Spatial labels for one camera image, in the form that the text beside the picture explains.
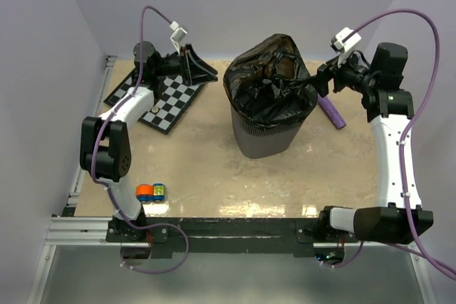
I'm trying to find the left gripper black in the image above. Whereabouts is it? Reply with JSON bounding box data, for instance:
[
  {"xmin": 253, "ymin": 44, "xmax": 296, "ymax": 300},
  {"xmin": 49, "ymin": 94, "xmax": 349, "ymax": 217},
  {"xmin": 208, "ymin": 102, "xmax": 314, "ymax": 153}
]
[{"xmin": 154, "ymin": 44, "xmax": 218, "ymax": 86}]

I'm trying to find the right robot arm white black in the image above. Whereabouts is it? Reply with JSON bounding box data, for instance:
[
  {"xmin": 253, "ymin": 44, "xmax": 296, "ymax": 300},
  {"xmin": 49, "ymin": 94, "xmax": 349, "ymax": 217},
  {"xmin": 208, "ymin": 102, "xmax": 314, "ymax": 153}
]
[{"xmin": 315, "ymin": 43, "xmax": 434, "ymax": 244}]

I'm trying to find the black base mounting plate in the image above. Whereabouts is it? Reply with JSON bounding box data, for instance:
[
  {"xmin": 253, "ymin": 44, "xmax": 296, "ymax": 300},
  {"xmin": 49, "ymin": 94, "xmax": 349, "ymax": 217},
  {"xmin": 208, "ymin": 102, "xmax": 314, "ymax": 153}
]
[{"xmin": 105, "ymin": 217, "xmax": 355, "ymax": 258}]

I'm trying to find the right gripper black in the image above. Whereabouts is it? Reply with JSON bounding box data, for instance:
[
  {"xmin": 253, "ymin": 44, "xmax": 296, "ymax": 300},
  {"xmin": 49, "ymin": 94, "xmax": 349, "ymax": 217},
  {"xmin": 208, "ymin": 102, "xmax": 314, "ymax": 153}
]
[{"xmin": 308, "ymin": 46, "xmax": 378, "ymax": 98}]

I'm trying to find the grey plastic trash bin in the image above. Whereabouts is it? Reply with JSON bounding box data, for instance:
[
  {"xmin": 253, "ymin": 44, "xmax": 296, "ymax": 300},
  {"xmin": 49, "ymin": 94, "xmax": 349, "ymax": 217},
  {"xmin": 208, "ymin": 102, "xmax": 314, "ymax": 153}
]
[{"xmin": 230, "ymin": 105, "xmax": 304, "ymax": 159}]

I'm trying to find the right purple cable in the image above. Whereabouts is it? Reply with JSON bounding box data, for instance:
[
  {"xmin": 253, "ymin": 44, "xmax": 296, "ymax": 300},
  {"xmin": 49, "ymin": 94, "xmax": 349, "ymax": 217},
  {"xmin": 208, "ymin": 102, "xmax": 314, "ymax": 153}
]
[{"xmin": 320, "ymin": 8, "xmax": 456, "ymax": 278}]

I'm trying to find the black white chessboard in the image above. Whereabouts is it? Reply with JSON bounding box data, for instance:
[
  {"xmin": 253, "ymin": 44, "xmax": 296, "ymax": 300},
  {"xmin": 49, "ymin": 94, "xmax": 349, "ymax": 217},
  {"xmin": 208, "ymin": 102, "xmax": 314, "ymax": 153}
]
[{"xmin": 103, "ymin": 70, "xmax": 204, "ymax": 135}]

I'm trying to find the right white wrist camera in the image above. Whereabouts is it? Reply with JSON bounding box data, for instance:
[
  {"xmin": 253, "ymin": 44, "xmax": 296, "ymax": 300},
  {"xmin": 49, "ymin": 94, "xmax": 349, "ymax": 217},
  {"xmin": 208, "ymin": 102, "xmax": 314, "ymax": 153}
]
[{"xmin": 331, "ymin": 27, "xmax": 361, "ymax": 68}]

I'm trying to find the purple cable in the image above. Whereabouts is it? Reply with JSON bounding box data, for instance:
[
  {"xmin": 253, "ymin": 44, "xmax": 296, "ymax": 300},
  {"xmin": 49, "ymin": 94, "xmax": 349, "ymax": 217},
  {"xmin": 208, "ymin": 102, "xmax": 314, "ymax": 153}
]
[
  {"xmin": 91, "ymin": 5, "xmax": 190, "ymax": 272},
  {"xmin": 320, "ymin": 8, "xmax": 456, "ymax": 278}
]

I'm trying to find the aluminium front rail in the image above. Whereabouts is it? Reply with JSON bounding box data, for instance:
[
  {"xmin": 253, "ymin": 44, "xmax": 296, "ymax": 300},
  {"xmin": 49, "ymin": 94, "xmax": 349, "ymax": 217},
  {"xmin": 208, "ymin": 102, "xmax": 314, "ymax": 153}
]
[{"xmin": 44, "ymin": 215, "xmax": 423, "ymax": 248}]

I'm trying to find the aluminium left side rail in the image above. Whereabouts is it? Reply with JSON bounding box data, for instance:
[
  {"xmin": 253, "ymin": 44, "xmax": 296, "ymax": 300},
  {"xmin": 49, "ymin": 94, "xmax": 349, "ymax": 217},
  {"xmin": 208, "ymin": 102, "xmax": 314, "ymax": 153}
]
[{"xmin": 60, "ymin": 55, "xmax": 118, "ymax": 216}]

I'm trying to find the orange blue toy car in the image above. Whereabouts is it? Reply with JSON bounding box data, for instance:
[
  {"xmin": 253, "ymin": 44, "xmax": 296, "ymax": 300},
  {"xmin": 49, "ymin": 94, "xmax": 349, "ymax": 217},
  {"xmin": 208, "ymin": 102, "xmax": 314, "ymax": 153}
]
[{"xmin": 135, "ymin": 183, "xmax": 166, "ymax": 203}]

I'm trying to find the aluminium rail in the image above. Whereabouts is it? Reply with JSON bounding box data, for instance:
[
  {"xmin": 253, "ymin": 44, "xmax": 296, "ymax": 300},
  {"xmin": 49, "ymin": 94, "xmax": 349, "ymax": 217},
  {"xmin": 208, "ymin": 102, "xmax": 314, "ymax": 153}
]
[
  {"xmin": 44, "ymin": 215, "xmax": 423, "ymax": 248},
  {"xmin": 60, "ymin": 55, "xmax": 118, "ymax": 216}
]

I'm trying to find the purple glitter toy microphone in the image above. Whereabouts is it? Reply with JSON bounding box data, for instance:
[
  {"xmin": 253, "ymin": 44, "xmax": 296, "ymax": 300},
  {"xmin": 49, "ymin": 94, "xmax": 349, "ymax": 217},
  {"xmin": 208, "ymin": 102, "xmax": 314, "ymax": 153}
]
[{"xmin": 318, "ymin": 96, "xmax": 346, "ymax": 130}]

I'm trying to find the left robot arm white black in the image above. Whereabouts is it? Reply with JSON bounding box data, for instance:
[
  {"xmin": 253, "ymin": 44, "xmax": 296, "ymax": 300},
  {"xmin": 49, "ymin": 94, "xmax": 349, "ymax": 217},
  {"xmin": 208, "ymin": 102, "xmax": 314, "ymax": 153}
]
[{"xmin": 80, "ymin": 41, "xmax": 218, "ymax": 241}]

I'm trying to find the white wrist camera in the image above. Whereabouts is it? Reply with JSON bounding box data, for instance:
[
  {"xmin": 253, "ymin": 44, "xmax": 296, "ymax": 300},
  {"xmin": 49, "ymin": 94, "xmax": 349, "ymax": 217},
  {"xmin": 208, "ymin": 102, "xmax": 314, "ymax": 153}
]
[
  {"xmin": 170, "ymin": 21, "xmax": 188, "ymax": 53},
  {"xmin": 331, "ymin": 27, "xmax": 361, "ymax": 68}
]

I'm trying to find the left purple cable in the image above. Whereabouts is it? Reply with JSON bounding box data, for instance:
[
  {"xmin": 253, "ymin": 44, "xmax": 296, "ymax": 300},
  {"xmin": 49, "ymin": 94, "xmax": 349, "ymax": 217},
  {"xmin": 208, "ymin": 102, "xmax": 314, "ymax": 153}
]
[{"xmin": 91, "ymin": 5, "xmax": 190, "ymax": 272}]

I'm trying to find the black plastic trash bag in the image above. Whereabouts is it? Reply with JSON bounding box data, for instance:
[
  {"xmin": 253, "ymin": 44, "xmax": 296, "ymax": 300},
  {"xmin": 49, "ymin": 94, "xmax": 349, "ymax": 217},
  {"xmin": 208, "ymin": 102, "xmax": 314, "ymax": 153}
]
[{"xmin": 223, "ymin": 33, "xmax": 318, "ymax": 128}]

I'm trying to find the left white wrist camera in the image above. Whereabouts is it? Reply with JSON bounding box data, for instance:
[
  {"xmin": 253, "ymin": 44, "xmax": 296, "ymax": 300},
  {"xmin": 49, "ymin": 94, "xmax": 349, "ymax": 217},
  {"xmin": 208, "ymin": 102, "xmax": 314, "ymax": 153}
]
[{"xmin": 170, "ymin": 21, "xmax": 188, "ymax": 53}]

